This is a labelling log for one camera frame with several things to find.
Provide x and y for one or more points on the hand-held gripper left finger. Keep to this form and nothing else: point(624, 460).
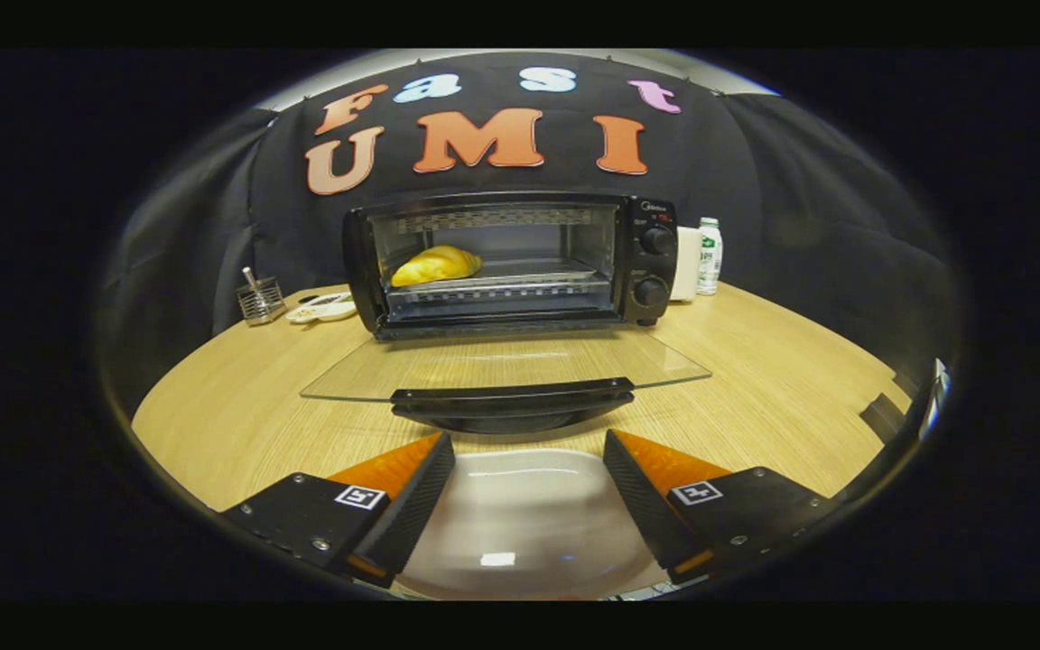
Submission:
point(407, 506)

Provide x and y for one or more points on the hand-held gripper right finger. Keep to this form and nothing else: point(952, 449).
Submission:
point(646, 501)

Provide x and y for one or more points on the black toaster oven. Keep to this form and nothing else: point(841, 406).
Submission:
point(655, 266)

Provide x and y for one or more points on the yellow croissant bread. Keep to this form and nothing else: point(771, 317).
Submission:
point(434, 266)

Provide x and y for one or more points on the white bread toaster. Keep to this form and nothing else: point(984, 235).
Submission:
point(685, 266)

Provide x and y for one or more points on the white plate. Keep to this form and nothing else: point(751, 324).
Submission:
point(529, 515)

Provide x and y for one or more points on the small white dish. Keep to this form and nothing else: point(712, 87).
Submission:
point(326, 309)

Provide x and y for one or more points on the green label plastic bottle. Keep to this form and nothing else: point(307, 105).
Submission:
point(710, 262)

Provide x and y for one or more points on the black bar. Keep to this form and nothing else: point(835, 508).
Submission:
point(881, 417)

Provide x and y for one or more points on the white device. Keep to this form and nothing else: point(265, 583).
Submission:
point(938, 397)

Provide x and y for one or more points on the black backdrop cloth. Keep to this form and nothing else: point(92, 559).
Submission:
point(800, 226)

